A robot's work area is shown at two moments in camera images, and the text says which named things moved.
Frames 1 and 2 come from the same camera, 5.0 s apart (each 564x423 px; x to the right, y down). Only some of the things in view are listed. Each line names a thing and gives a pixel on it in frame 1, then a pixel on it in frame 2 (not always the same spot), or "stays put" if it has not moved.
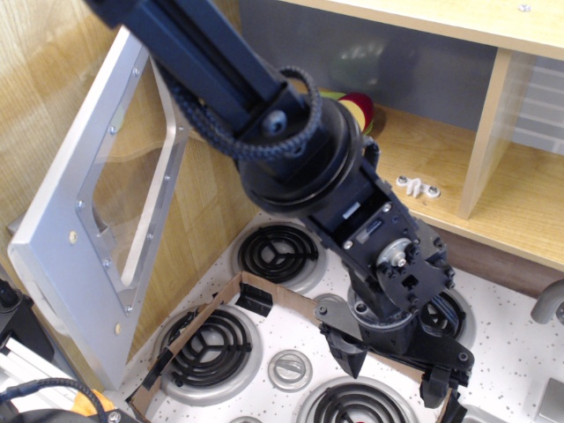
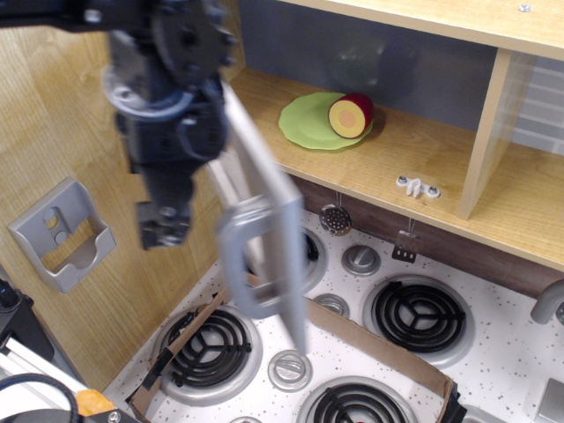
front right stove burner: (357, 399) stays put
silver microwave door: (83, 245) -> (261, 241)
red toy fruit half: (361, 107) stays put
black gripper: (393, 263) -> (170, 122)
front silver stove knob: (290, 369) stays put
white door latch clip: (415, 187) stays put
